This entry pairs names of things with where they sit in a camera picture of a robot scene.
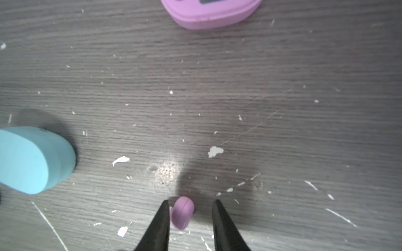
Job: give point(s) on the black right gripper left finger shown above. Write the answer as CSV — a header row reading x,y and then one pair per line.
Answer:
x,y
156,237

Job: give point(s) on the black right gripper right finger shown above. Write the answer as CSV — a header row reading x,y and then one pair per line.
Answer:
x,y
226,235

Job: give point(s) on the purple earbud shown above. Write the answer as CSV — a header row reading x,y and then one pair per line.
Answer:
x,y
182,212

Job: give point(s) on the purple earbud charging case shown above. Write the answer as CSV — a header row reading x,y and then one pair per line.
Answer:
x,y
199,15

